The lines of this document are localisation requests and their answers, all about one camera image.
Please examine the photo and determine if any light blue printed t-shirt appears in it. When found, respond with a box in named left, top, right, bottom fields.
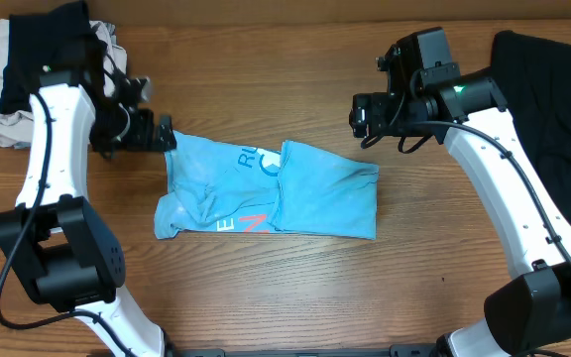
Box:
left=154, top=132, right=379, bottom=240

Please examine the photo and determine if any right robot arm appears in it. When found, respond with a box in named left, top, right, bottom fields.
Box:
left=349, top=27, right=571, bottom=357

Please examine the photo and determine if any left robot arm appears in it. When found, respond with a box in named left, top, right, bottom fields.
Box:
left=0, top=64, right=176, bottom=356

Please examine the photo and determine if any folded black garment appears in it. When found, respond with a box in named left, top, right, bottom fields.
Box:
left=0, top=1, right=107, bottom=114

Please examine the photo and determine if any folded beige garment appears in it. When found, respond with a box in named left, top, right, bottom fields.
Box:
left=0, top=19, right=127, bottom=149

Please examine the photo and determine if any black t-shirt on right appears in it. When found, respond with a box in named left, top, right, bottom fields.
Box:
left=491, top=31, right=571, bottom=224

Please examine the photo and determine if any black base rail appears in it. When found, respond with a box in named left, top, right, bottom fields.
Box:
left=163, top=344, right=438, bottom=357

